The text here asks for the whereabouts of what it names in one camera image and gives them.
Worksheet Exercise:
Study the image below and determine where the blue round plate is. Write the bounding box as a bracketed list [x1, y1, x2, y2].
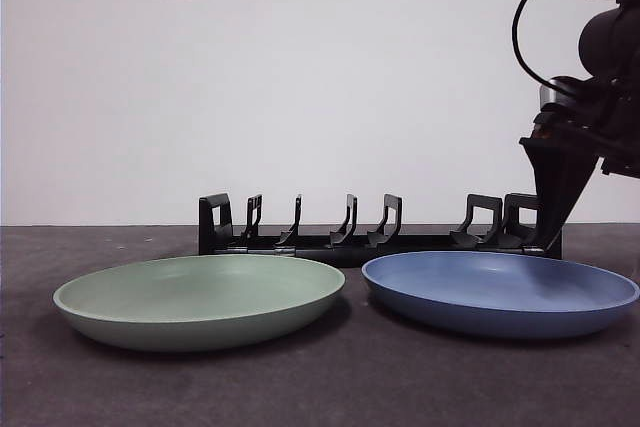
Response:
[360, 249, 640, 339]

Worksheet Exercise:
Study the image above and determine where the pale green round plate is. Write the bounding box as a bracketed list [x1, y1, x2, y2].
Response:
[52, 253, 347, 353]

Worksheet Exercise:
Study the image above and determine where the black plastic plate rack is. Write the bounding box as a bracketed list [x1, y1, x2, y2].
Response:
[197, 192, 562, 269]

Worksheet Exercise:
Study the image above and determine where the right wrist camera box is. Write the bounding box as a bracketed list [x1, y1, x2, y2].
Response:
[538, 75, 569, 111]

